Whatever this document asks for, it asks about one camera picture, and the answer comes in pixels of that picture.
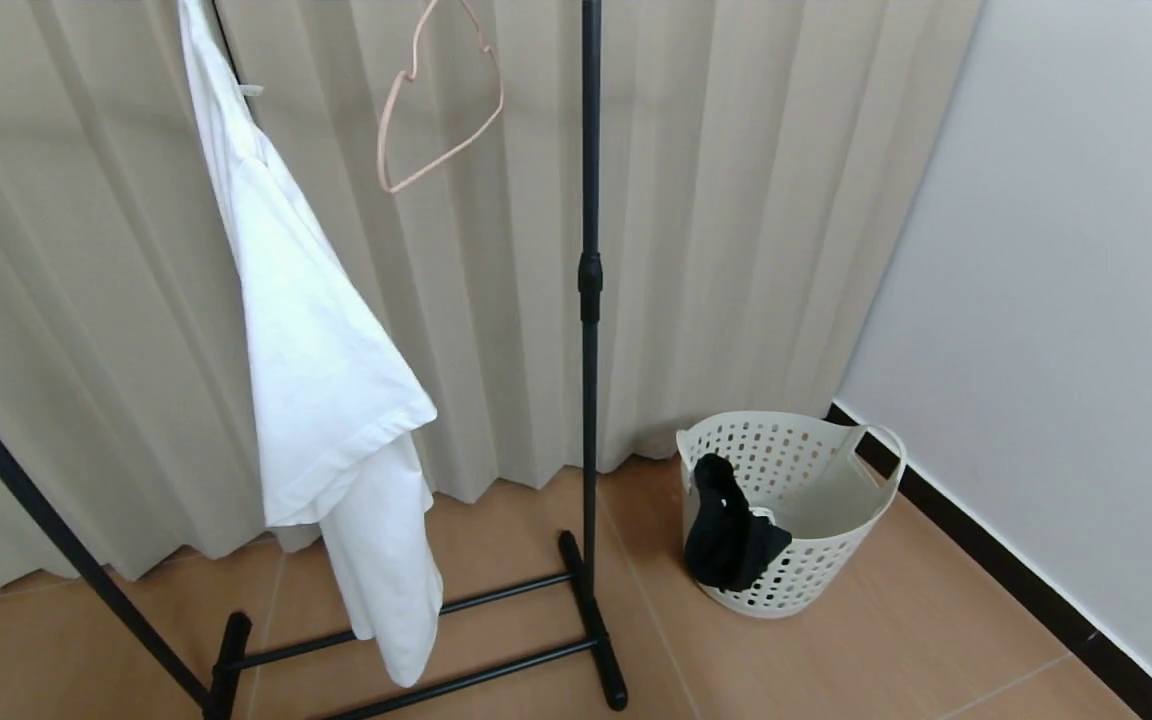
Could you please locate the white laundry basket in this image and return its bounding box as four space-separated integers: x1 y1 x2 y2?
676 410 908 620

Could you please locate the black garment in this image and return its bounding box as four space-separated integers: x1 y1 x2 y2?
683 452 795 594

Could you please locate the black clothes rack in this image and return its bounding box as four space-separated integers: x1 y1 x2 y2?
0 0 629 720

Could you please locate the white garment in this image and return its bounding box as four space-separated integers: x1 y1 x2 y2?
178 0 445 690

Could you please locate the beige curtain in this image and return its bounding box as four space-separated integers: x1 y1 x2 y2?
0 0 983 593

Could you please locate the pink clothes hanger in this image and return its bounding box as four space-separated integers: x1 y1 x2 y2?
376 0 506 196

